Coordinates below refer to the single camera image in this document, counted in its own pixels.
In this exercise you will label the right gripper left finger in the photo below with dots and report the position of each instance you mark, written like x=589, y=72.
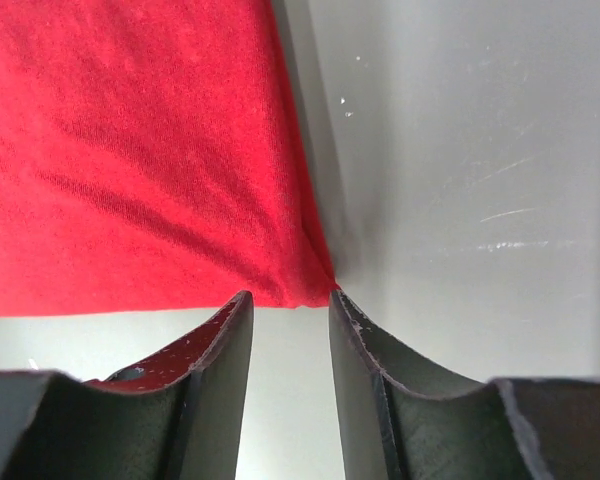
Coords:
x=176, y=414

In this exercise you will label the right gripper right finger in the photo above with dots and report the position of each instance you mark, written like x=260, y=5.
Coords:
x=403, y=416

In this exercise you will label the red t shirt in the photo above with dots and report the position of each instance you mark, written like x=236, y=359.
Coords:
x=151, y=158

